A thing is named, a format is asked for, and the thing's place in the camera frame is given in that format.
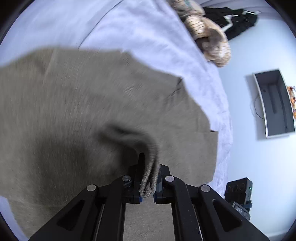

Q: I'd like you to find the orange patterned item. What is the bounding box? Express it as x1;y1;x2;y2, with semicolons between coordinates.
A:
287;86;296;119

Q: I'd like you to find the lavender plush bed blanket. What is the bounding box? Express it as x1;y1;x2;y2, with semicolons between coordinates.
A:
1;1;233;240

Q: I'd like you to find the black cable on floor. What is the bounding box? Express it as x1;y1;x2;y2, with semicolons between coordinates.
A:
253;94;266;135

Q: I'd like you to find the grey open storage box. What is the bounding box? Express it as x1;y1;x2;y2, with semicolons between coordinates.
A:
253;69;295;138

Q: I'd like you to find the olive knit sweater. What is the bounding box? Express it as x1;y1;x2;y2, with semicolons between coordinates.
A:
1;49;218;237

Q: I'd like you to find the black garment on floor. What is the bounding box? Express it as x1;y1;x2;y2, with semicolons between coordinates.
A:
203;7;258;41

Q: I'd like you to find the beige striped clothes pile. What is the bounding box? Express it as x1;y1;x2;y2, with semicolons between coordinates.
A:
168;0;231;67

